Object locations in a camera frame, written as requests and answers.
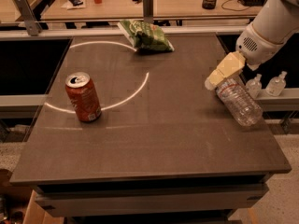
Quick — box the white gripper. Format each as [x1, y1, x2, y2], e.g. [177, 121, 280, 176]
[205, 23, 282, 91]

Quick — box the clear plastic water bottle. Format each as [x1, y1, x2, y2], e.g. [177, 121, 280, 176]
[216, 78, 263, 127]

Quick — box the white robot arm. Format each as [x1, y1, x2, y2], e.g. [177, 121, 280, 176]
[205, 0, 299, 91]

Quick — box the small clear sanitizer bottle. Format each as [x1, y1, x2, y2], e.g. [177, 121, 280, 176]
[246, 74, 262, 99]

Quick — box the green chip bag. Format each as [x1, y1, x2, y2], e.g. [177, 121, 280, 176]
[118, 20, 175, 52]

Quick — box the orange soda can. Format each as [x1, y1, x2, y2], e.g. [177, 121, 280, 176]
[65, 72, 101, 122]

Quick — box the dark phone on paper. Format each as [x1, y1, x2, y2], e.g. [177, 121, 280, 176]
[68, 0, 83, 7]

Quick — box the cardboard box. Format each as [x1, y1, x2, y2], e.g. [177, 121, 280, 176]
[23, 191, 64, 224]

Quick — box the black cable on desk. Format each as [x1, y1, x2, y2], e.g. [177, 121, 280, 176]
[221, 0, 252, 12]

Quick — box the middle metal bracket post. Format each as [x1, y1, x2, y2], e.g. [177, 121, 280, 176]
[143, 0, 153, 23]

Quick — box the metal bracket post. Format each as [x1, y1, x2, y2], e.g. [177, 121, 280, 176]
[143, 0, 153, 23]
[14, 0, 42, 36]

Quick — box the left metal bracket post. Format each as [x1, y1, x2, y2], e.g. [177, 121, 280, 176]
[14, 0, 42, 36]

